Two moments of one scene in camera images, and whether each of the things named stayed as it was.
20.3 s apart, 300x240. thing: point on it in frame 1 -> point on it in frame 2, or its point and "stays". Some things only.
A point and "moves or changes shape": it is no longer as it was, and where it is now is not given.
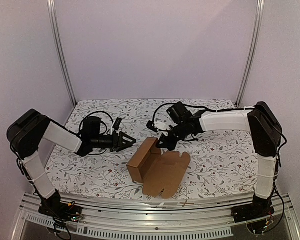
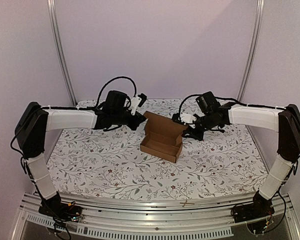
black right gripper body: [173, 135] -> [195, 126]
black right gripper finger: [162, 140] -> [190, 132]
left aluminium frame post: [57, 43] stays
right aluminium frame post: [260, 13] stays
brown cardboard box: [167, 170] moves or changes shape
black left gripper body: [109, 143] -> [119, 118]
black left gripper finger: [120, 148] -> [133, 124]
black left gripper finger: [126, 139] -> [137, 119]
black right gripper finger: [170, 146] -> [197, 134]
